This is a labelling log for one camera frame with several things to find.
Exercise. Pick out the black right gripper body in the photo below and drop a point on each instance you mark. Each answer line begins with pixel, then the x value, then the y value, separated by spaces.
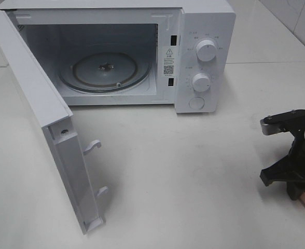
pixel 297 158

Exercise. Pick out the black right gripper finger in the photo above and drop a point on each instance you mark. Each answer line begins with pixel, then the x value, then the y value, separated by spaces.
pixel 278 172
pixel 295 188

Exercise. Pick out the round white door button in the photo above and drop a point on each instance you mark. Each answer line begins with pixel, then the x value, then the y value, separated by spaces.
pixel 197 103

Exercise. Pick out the white microwave door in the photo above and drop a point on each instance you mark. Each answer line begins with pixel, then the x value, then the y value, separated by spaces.
pixel 55 120

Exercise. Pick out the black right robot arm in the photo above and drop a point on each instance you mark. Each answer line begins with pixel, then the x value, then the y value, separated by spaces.
pixel 291 168

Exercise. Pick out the lower white timer knob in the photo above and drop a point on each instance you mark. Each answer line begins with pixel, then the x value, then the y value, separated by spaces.
pixel 201 82

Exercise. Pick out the upper white power knob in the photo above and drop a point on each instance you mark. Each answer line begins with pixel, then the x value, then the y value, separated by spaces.
pixel 206 49

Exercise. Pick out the glass microwave turntable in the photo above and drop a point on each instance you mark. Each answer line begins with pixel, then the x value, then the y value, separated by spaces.
pixel 106 68

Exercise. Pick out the white microwave oven body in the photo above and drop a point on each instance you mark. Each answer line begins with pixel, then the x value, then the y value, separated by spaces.
pixel 53 29

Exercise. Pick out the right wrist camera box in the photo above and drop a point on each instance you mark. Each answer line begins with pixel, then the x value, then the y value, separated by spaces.
pixel 292 121

